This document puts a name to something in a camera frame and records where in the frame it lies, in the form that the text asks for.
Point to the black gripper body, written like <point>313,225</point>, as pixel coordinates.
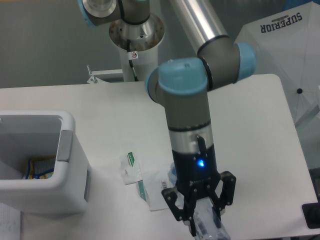
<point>195,171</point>

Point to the white green plastic package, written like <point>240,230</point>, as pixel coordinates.
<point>150,184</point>

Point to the clear plastic water bottle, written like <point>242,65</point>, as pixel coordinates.
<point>208,226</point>

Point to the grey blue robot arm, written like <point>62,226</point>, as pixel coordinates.
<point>181,86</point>

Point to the white plastic trash can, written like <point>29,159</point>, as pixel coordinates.
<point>26,134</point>

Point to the black device at edge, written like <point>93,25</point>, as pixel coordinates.
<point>311,212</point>

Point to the yellow blue snack wrapper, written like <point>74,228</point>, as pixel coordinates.
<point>39,168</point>

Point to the white superior umbrella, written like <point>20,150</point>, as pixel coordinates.
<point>287,44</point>

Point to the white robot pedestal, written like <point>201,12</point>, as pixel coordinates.
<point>139,62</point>

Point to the white metal base frame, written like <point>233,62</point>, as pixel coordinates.
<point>108,76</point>

